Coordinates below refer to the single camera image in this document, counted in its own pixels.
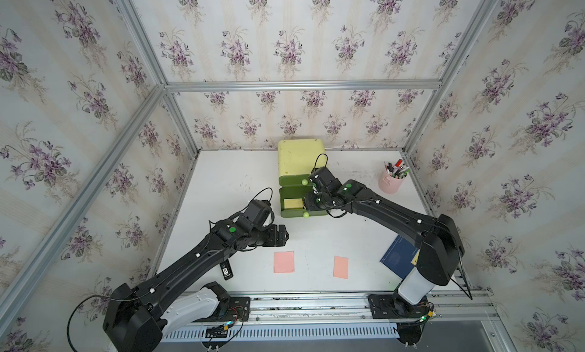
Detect green drawer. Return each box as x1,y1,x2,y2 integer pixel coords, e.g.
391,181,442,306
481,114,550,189
279,174,311,188
279,186,326,218

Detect large pink sticky note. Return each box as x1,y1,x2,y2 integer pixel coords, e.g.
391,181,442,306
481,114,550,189
274,252,295,274

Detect green top drawer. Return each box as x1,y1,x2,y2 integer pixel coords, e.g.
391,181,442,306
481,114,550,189
279,174,311,188

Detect small pink sticky note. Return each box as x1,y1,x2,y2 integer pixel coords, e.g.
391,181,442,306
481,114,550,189
333,256,349,279

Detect yellow sticky note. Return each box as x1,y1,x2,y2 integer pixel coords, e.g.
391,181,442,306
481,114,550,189
283,198,304,210

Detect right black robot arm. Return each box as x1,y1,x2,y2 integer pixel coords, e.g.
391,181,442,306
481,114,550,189
303,153,465,309

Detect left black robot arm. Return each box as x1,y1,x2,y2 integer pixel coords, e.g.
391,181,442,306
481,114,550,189
98,198,289,351

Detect yellow-green drawer cabinet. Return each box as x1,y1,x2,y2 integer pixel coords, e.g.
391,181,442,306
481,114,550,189
277,139,325,177

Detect black handheld device on table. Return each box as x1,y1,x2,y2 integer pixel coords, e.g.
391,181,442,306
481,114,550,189
219,260,234,280

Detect pink pen holder cup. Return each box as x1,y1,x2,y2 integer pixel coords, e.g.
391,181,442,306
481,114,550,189
379,172,405,195

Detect pens in cup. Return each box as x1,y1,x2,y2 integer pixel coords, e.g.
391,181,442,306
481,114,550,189
385,160,411,179

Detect dark blue notebook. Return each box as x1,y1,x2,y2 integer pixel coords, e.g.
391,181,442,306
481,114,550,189
380,236,419,279

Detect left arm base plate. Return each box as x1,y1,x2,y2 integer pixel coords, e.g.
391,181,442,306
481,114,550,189
193,297,251,322

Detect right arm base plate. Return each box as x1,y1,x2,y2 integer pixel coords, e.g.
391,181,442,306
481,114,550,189
367,293,434,321

